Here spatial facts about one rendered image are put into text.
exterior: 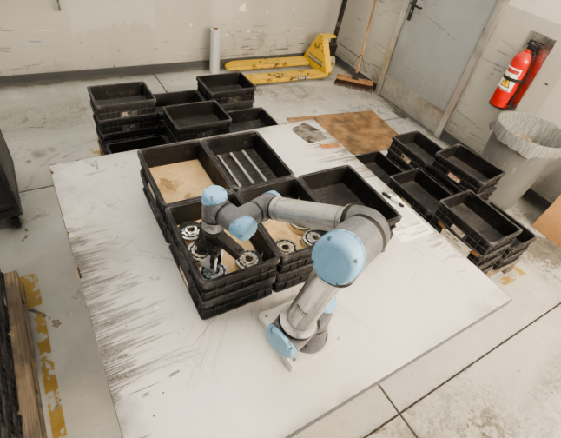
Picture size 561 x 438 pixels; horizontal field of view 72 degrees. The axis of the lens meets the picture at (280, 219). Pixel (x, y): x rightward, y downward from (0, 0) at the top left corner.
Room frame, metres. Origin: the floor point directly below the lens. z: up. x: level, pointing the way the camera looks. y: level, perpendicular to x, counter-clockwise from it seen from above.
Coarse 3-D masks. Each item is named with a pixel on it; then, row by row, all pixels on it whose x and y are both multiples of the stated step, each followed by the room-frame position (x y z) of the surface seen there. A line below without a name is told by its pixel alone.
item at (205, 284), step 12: (228, 192) 1.20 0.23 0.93; (180, 204) 1.07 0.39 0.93; (168, 216) 1.00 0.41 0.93; (180, 240) 0.89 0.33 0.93; (276, 252) 0.93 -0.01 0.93; (192, 264) 0.80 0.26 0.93; (264, 264) 0.86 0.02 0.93; (276, 264) 0.89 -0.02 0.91; (228, 276) 0.78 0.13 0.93; (240, 276) 0.81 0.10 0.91; (204, 288) 0.73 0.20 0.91
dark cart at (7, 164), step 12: (0, 132) 1.97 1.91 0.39; (0, 144) 1.79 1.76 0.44; (0, 156) 1.62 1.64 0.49; (0, 168) 1.54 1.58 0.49; (12, 168) 1.87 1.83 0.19; (0, 180) 1.53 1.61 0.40; (12, 180) 1.69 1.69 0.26; (0, 192) 1.52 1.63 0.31; (12, 192) 1.54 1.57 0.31; (0, 204) 1.50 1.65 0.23; (12, 204) 1.54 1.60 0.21; (0, 216) 1.47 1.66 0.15; (12, 216) 1.51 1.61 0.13
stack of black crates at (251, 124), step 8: (232, 112) 2.66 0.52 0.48; (240, 112) 2.70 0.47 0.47; (248, 112) 2.75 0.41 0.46; (256, 112) 2.79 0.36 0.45; (264, 112) 2.77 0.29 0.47; (232, 120) 2.66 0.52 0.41; (240, 120) 2.71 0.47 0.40; (248, 120) 2.75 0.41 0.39; (256, 120) 2.79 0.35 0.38; (264, 120) 2.76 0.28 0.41; (272, 120) 2.67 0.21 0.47; (232, 128) 2.60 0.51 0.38; (240, 128) 2.62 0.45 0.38; (248, 128) 2.65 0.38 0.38; (256, 128) 2.67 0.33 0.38
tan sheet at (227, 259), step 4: (200, 220) 1.11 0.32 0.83; (228, 232) 1.07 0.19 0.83; (232, 236) 1.05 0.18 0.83; (236, 240) 1.04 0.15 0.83; (248, 240) 1.05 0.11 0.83; (240, 244) 1.02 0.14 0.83; (244, 244) 1.02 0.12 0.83; (248, 244) 1.03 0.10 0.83; (244, 248) 1.01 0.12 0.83; (248, 248) 1.01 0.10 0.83; (252, 248) 1.01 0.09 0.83; (224, 252) 0.96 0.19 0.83; (224, 256) 0.94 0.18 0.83; (228, 256) 0.95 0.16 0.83; (224, 260) 0.93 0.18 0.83; (228, 260) 0.93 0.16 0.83; (232, 260) 0.93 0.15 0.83; (224, 264) 0.91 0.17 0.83; (228, 264) 0.91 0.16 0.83; (232, 264) 0.91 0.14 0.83; (228, 268) 0.89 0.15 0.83; (232, 268) 0.90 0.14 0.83; (228, 272) 0.87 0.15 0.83
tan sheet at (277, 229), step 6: (270, 222) 1.18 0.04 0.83; (276, 222) 1.18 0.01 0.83; (282, 222) 1.19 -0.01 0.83; (270, 228) 1.14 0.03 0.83; (276, 228) 1.15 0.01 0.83; (282, 228) 1.16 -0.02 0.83; (288, 228) 1.17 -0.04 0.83; (270, 234) 1.11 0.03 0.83; (276, 234) 1.12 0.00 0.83; (282, 234) 1.12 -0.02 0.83; (288, 234) 1.13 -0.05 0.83; (294, 234) 1.14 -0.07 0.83; (294, 240) 1.10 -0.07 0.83; (300, 240) 1.11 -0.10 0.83; (300, 246) 1.08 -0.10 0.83
